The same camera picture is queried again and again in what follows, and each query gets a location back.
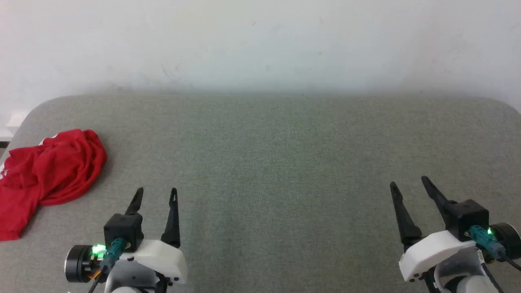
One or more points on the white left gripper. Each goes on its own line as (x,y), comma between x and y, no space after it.
(163,258)

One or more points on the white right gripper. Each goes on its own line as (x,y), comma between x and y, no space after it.
(431,254)

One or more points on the red shorts with white stripes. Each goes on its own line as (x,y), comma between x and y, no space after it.
(53,167)

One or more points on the grey fabric sofa seat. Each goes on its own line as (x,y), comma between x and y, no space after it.
(285,162)

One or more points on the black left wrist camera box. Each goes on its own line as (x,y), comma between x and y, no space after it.
(122,228)

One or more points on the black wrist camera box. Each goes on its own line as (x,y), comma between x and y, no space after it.
(466,215)
(122,228)

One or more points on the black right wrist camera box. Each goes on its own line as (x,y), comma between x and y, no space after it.
(466,215)

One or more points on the white wall ledge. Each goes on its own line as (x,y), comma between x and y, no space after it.
(14,122)

